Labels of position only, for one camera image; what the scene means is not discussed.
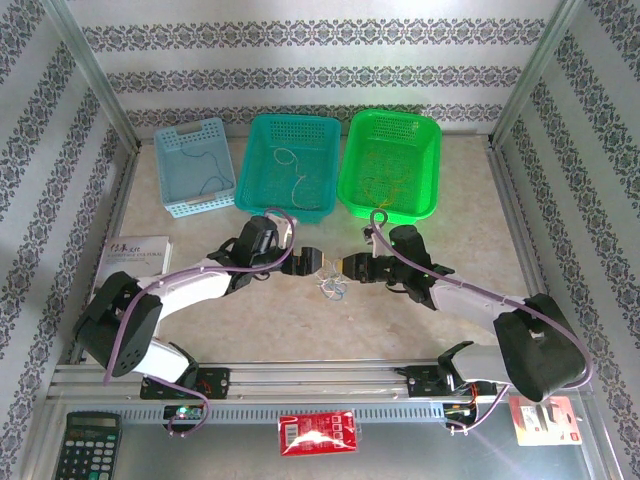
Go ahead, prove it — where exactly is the thin beige wire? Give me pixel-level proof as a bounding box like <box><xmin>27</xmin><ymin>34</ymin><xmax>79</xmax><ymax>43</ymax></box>
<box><xmin>273</xmin><ymin>147</ymin><xmax>322</xmax><ymax>210</ymax></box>

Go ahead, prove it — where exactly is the teal plastic basket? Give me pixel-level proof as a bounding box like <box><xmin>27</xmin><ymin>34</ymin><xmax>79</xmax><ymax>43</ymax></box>
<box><xmin>233</xmin><ymin>113</ymin><xmax>343</xmax><ymax>224</ymax></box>

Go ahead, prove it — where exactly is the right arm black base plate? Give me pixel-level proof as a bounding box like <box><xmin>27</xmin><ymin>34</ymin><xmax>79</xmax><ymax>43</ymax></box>
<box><xmin>405</xmin><ymin>364</ymin><xmax>497</xmax><ymax>400</ymax></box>

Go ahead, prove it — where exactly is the aluminium side rail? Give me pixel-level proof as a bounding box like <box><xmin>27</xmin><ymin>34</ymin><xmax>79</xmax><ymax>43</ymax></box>
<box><xmin>487</xmin><ymin>142</ymin><xmax>571</xmax><ymax>361</ymax></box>
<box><xmin>69</xmin><ymin>144</ymin><xmax>144</xmax><ymax>366</ymax></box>

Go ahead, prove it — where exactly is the slotted grey cable duct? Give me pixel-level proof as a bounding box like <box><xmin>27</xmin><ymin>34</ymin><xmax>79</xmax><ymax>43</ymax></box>
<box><xmin>119</xmin><ymin>404</ymin><xmax>446</xmax><ymax>424</ymax></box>

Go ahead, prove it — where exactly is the red shiny package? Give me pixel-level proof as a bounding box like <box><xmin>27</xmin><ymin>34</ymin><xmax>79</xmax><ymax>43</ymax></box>
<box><xmin>278</xmin><ymin>408</ymin><xmax>361</xmax><ymax>457</ymax></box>

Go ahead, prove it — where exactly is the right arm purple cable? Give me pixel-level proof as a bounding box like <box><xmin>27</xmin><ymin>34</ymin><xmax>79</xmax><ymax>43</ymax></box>
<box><xmin>368</xmin><ymin>208</ymin><xmax>596</xmax><ymax>435</ymax></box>

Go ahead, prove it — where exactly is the black calculator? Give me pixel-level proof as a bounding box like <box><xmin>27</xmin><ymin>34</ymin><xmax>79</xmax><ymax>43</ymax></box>
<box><xmin>52</xmin><ymin>410</ymin><xmax>124</xmax><ymax>480</ymax></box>

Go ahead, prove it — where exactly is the light blue plastic basket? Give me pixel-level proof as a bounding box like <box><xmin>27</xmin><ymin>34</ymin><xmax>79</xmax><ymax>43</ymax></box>
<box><xmin>153</xmin><ymin>117</ymin><xmax>237</xmax><ymax>220</ymax></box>

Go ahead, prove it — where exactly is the white book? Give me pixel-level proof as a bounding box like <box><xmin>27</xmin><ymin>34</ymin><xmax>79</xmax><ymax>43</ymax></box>
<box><xmin>92</xmin><ymin>234</ymin><xmax>174</xmax><ymax>296</ymax></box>

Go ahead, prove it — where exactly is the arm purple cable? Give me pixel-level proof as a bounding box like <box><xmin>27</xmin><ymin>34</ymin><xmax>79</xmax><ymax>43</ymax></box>
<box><xmin>368</xmin><ymin>208</ymin><xmax>596</xmax><ymax>435</ymax></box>
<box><xmin>103</xmin><ymin>207</ymin><xmax>296</xmax><ymax>439</ymax></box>

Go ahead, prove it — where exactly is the aluminium mounting rail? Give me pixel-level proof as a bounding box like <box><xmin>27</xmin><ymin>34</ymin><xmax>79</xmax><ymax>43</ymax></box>
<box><xmin>49</xmin><ymin>362</ymin><xmax>586</xmax><ymax>401</ymax></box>

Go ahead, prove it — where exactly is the aluminium frame post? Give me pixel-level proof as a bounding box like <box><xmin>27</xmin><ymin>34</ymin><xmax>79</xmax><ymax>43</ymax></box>
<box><xmin>489</xmin><ymin>0</ymin><xmax>589</xmax><ymax>146</ymax></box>
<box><xmin>42</xmin><ymin>0</ymin><xmax>142</xmax><ymax>150</ymax></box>

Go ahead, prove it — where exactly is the thin blue wire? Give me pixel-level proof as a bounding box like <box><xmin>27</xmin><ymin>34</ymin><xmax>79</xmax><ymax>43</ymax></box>
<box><xmin>178</xmin><ymin>144</ymin><xmax>227</xmax><ymax>197</ymax></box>

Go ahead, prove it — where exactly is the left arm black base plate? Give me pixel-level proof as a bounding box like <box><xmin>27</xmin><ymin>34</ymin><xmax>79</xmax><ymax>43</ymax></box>
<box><xmin>139</xmin><ymin>367</ymin><xmax>231</xmax><ymax>401</ymax></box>

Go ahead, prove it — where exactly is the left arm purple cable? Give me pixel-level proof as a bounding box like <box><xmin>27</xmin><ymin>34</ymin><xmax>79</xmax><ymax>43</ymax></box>
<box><xmin>103</xmin><ymin>207</ymin><xmax>296</xmax><ymax>439</ymax></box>

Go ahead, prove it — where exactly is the left controller board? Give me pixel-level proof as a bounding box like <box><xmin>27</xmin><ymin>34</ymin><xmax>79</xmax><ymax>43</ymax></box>
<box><xmin>163</xmin><ymin>405</ymin><xmax>204</xmax><ymax>424</ymax></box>

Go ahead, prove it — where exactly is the thin yellow wire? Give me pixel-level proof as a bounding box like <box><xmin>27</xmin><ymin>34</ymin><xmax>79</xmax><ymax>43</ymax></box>
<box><xmin>327</xmin><ymin>258</ymin><xmax>347</xmax><ymax>296</ymax></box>

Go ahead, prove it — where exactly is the red white card package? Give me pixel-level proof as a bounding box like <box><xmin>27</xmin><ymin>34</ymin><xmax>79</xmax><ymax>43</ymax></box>
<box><xmin>508</xmin><ymin>396</ymin><xmax>584</xmax><ymax>447</ymax></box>

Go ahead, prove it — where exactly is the green plastic basket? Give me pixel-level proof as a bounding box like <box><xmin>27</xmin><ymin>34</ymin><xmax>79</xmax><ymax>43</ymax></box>
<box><xmin>336</xmin><ymin>108</ymin><xmax>444</xmax><ymax>221</ymax></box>

